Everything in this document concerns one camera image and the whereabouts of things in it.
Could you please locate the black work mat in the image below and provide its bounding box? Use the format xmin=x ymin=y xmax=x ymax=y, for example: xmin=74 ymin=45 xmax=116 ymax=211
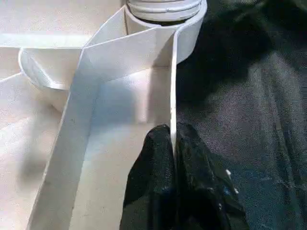
xmin=172 ymin=0 xmax=307 ymax=230

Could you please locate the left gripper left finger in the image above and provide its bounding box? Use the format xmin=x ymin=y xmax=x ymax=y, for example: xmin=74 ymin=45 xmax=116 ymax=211
xmin=119 ymin=124 xmax=179 ymax=230

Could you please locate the white plastic table leg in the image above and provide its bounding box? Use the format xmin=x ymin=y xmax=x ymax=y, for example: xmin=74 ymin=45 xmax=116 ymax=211
xmin=126 ymin=0 xmax=203 ymax=24

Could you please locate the white plastic table top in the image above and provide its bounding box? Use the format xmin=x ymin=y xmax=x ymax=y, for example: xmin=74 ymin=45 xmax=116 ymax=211
xmin=0 ymin=0 xmax=208 ymax=230

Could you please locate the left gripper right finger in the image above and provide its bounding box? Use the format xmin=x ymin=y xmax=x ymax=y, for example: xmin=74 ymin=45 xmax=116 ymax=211
xmin=176 ymin=122 xmax=250 ymax=230

